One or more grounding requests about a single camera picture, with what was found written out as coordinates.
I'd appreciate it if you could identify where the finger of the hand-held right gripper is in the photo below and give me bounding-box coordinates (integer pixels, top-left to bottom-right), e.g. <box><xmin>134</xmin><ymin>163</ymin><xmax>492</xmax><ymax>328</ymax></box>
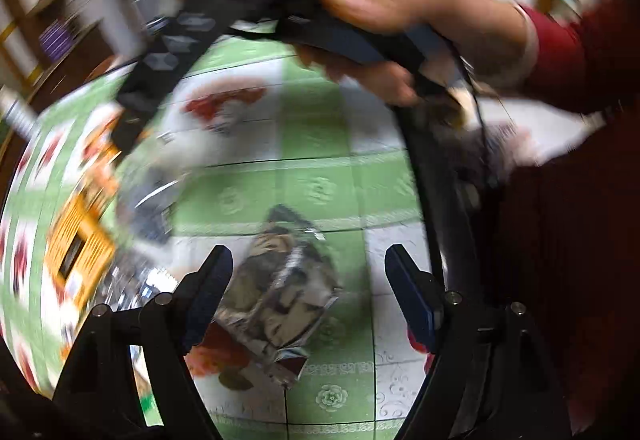
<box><xmin>111</xmin><ymin>8</ymin><xmax>223</xmax><ymax>156</ymax></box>

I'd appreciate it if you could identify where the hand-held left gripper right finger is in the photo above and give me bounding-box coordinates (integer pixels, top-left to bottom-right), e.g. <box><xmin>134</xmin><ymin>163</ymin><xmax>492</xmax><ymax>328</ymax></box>
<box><xmin>384</xmin><ymin>244</ymin><xmax>572</xmax><ymax>440</ymax></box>

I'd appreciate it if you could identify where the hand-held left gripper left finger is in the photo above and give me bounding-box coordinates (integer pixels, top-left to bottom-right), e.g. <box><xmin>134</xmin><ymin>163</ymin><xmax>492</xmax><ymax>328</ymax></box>
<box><xmin>50</xmin><ymin>245</ymin><xmax>236</xmax><ymax>440</ymax></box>

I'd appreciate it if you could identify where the silver dark snack packet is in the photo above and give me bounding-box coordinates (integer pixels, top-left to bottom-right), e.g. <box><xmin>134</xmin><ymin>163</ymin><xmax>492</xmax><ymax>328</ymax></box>
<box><xmin>214</xmin><ymin>204</ymin><xmax>342</xmax><ymax>388</ymax></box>

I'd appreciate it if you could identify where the orange snack packet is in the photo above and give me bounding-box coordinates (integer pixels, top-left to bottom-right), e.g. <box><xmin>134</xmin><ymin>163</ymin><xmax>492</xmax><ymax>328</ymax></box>
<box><xmin>80</xmin><ymin>117</ymin><xmax>127</xmax><ymax>193</ymax></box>

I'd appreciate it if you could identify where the clear plastic snack bag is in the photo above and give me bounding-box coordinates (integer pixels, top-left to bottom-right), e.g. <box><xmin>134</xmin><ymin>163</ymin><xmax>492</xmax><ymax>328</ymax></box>
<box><xmin>116</xmin><ymin>160</ymin><xmax>193</xmax><ymax>248</ymax></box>

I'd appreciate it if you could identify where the orange cracker packet black window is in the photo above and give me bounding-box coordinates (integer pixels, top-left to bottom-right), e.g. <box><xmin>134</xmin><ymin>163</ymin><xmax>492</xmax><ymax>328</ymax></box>
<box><xmin>44</xmin><ymin>190</ymin><xmax>119</xmax><ymax>303</ymax></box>

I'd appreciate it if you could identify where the person's right forearm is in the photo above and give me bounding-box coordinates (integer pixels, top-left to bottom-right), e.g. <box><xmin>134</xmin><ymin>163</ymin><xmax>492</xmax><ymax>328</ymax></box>
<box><xmin>515</xmin><ymin>0</ymin><xmax>640</xmax><ymax>116</ymax></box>

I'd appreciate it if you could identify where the person's right hand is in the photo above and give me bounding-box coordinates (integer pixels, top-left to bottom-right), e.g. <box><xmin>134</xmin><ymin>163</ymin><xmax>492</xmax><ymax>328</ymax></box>
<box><xmin>295</xmin><ymin>0</ymin><xmax>540</xmax><ymax>107</ymax></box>

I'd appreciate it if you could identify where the silver flashlight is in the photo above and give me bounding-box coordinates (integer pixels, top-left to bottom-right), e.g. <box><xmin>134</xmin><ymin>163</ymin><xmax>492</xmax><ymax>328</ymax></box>
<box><xmin>0</xmin><ymin>88</ymin><xmax>42</xmax><ymax>143</ymax></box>

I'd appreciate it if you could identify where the green floral tablecloth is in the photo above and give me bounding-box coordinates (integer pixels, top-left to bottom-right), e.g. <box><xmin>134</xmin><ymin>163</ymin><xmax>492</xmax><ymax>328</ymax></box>
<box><xmin>0</xmin><ymin>33</ymin><xmax>591</xmax><ymax>440</ymax></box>

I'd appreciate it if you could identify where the person's torso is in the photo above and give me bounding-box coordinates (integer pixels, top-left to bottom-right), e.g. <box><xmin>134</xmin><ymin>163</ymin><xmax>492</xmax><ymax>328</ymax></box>
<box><xmin>435</xmin><ymin>110</ymin><xmax>640</xmax><ymax>440</ymax></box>

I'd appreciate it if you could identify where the black cable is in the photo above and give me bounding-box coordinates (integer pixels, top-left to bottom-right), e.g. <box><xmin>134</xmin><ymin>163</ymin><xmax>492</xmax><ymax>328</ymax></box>
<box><xmin>445</xmin><ymin>35</ymin><xmax>501</xmax><ymax>191</ymax></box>

